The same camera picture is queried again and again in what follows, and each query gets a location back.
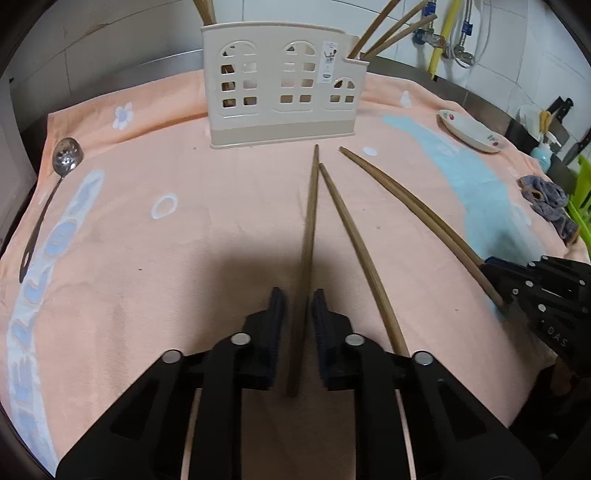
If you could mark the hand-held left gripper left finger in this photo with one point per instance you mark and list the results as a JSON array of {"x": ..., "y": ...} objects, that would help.
[{"x": 277, "y": 318}]

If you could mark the green plastic rack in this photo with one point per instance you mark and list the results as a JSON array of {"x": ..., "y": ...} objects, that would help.
[{"x": 582, "y": 184}]

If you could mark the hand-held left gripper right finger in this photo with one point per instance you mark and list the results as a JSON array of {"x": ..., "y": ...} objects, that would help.
[{"x": 322, "y": 323}]

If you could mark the grey rag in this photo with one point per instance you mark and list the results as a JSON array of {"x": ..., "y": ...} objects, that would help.
[{"x": 549, "y": 196}]

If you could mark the cream plastic chopstick holder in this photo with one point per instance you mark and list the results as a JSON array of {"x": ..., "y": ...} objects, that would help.
[{"x": 277, "y": 134}]

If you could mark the metal slotted spoon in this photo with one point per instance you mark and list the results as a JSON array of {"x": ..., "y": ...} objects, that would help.
[{"x": 68, "y": 154}]

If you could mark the black kitchen knife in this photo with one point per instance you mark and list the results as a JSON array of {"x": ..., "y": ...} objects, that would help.
[{"x": 563, "y": 113}]

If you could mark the peach printed towel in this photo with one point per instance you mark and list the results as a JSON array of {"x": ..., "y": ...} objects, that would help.
[{"x": 184, "y": 277}]

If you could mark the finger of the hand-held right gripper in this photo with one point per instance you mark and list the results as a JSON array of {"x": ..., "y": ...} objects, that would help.
[
  {"x": 531, "y": 267},
  {"x": 535, "y": 300}
]

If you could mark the blue bottle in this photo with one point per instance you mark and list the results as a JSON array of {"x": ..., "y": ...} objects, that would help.
[{"x": 542, "y": 157}]

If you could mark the metal valve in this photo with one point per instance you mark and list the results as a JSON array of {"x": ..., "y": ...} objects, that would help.
[{"x": 461, "y": 54}]

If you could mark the white floral dish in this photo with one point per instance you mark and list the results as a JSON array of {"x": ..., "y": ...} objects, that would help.
[{"x": 471, "y": 131}]

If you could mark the yellow utensil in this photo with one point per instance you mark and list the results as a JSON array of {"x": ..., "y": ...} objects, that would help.
[{"x": 545, "y": 122}]

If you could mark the brown wooden chopstick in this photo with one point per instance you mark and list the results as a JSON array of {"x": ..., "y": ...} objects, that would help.
[
  {"x": 374, "y": 29},
  {"x": 415, "y": 196},
  {"x": 201, "y": 11},
  {"x": 355, "y": 249},
  {"x": 310, "y": 221},
  {"x": 211, "y": 11},
  {"x": 397, "y": 27},
  {"x": 406, "y": 35}
]

